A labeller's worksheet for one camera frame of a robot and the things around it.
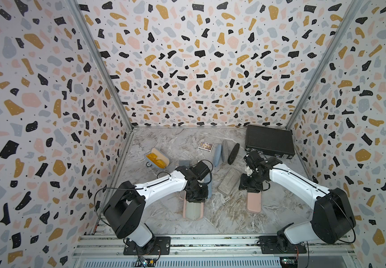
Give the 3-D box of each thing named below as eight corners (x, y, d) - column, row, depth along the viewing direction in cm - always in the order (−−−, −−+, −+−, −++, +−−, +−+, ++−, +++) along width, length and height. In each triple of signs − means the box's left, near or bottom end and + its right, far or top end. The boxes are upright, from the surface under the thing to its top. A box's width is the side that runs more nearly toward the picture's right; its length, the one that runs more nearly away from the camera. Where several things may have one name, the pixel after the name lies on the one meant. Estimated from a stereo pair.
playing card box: (197, 149, 112) (197, 147, 110) (200, 142, 116) (200, 140, 114) (211, 152, 110) (211, 150, 109) (213, 145, 114) (213, 143, 113)
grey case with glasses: (221, 163, 104) (222, 158, 100) (221, 144, 114) (222, 139, 110) (226, 163, 104) (227, 158, 100) (226, 144, 114) (227, 140, 110)
